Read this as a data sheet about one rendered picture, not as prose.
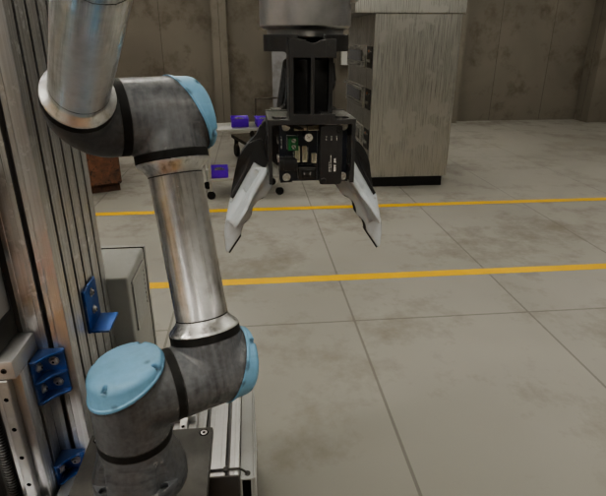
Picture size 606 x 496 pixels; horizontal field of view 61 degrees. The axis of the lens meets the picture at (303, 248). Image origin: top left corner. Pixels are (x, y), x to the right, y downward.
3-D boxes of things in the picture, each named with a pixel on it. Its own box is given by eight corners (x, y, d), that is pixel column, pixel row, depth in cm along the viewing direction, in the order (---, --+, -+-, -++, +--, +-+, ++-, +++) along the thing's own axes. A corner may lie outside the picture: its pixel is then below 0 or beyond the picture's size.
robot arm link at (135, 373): (87, 421, 84) (73, 351, 78) (167, 394, 90) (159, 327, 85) (102, 470, 74) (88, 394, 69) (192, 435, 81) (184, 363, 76)
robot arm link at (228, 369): (164, 408, 88) (98, 88, 82) (243, 381, 96) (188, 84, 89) (185, 432, 78) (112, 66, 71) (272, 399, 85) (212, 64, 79)
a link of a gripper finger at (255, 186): (198, 254, 45) (257, 169, 43) (204, 231, 51) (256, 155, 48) (228, 272, 46) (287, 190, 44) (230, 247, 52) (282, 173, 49)
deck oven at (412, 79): (329, 159, 788) (332, 5, 707) (409, 157, 800) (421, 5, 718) (348, 188, 636) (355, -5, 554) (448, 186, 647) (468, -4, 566)
